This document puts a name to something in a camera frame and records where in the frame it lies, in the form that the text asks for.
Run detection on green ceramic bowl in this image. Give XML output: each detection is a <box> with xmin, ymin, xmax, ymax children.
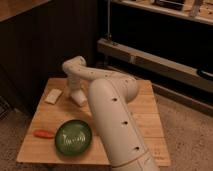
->
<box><xmin>54</xmin><ymin>119</ymin><xmax>92</xmax><ymax>156</ymax></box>

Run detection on grey metal rail beam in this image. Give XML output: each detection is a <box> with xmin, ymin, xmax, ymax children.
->
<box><xmin>97</xmin><ymin>38</ymin><xmax>213</xmax><ymax>93</ymax></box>

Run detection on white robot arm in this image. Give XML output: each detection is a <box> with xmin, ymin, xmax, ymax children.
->
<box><xmin>62</xmin><ymin>56</ymin><xmax>160</xmax><ymax>171</ymax></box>

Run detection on white ceramic cup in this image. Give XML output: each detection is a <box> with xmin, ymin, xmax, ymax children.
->
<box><xmin>71</xmin><ymin>93</ymin><xmax>87</xmax><ymax>107</ymax></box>

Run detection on metal vertical pole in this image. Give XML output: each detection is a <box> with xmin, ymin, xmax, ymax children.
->
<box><xmin>107</xmin><ymin>0</ymin><xmax>111</xmax><ymax>41</ymax></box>

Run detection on wooden board table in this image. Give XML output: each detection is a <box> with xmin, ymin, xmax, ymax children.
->
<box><xmin>17</xmin><ymin>78</ymin><xmax>171</xmax><ymax>166</ymax></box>

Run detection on orange carrot toy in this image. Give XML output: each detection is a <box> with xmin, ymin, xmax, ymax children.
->
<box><xmin>33</xmin><ymin>130</ymin><xmax>54</xmax><ymax>139</ymax></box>

